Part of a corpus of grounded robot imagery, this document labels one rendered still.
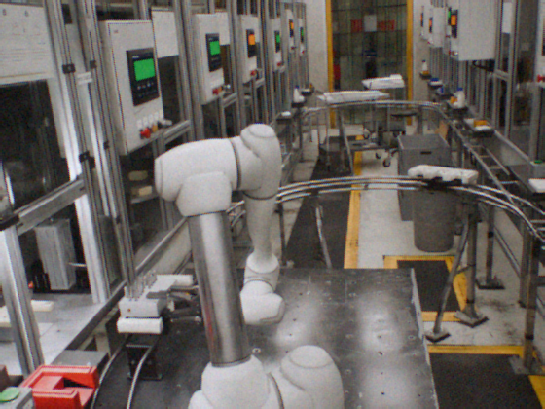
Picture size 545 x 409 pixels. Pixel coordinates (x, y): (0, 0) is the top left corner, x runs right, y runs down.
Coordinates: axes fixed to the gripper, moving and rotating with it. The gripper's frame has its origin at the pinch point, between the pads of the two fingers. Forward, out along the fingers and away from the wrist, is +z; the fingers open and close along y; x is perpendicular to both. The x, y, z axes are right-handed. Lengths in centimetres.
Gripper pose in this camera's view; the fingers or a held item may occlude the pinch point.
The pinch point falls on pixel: (157, 303)
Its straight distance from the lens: 190.5
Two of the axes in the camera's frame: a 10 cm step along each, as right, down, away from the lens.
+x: -1.4, 3.1, -9.4
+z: -9.9, -0.3, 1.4
